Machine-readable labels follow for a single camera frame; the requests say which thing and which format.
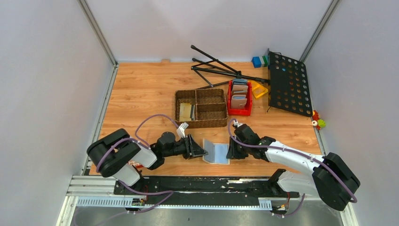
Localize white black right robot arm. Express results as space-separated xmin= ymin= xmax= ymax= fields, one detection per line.
xmin=227 ymin=119 xmax=360 ymax=211

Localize red green small toy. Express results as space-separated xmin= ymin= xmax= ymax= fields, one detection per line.
xmin=312 ymin=110 xmax=326 ymax=130

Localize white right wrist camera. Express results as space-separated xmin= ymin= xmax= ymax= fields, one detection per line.
xmin=233 ymin=121 xmax=243 ymax=129

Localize black perforated music stand desk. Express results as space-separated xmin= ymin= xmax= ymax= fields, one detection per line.
xmin=268 ymin=51 xmax=313 ymax=117

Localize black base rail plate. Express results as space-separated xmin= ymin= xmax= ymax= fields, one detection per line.
xmin=113 ymin=175 xmax=300 ymax=207

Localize card holders in red bin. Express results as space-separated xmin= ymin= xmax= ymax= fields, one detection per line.
xmin=230 ymin=79 xmax=248 ymax=109

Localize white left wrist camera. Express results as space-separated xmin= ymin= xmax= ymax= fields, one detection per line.
xmin=176 ymin=122 xmax=189 ymax=138

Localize blue green toy block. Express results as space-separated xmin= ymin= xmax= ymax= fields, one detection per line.
xmin=251 ymin=56 xmax=269 ymax=68

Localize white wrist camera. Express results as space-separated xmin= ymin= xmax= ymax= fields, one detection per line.
xmin=176 ymin=122 xmax=189 ymax=138
xmin=233 ymin=121 xmax=243 ymax=129

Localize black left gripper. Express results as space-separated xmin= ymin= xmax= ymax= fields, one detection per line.
xmin=164 ymin=134 xmax=209 ymax=160

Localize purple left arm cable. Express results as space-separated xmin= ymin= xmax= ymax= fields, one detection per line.
xmin=95 ymin=114 xmax=175 ymax=219

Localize red white toy block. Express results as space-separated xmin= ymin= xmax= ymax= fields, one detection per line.
xmin=128 ymin=161 xmax=143 ymax=169

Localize red plastic bin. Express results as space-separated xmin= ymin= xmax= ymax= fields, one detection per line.
xmin=227 ymin=79 xmax=253 ymax=116

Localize black folding music stand legs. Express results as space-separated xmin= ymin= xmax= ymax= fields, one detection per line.
xmin=190 ymin=45 xmax=271 ymax=89

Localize brown wicker divided basket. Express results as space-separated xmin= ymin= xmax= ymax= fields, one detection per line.
xmin=175 ymin=89 xmax=228 ymax=129

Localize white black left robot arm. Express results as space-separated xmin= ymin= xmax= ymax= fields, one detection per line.
xmin=87 ymin=129 xmax=208 ymax=194

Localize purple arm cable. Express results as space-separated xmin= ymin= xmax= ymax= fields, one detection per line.
xmin=227 ymin=118 xmax=358 ymax=218
xmin=95 ymin=114 xmax=175 ymax=219

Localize yellow transparent tray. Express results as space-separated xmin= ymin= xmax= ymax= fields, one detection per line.
xmin=250 ymin=81 xmax=269 ymax=99

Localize white card holder wallet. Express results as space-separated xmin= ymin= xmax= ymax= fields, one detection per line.
xmin=202 ymin=139 xmax=230 ymax=165

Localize gold credit cards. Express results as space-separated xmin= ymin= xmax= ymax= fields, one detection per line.
xmin=178 ymin=103 xmax=196 ymax=121

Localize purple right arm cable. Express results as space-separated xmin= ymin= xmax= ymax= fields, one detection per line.
xmin=227 ymin=118 xmax=358 ymax=218

